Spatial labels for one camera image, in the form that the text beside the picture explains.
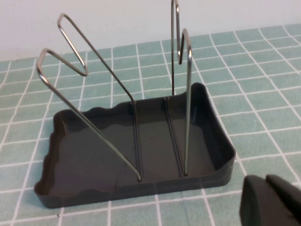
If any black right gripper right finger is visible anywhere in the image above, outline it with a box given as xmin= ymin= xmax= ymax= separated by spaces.
xmin=266 ymin=174 xmax=301 ymax=226

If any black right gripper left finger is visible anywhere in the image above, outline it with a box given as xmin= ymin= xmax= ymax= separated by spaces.
xmin=238 ymin=175 xmax=294 ymax=226

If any green tiled tablecloth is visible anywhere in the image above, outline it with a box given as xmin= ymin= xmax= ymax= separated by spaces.
xmin=0 ymin=23 xmax=301 ymax=226

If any dark grey drying tray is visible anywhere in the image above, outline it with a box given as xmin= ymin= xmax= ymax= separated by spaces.
xmin=33 ymin=0 xmax=236 ymax=209

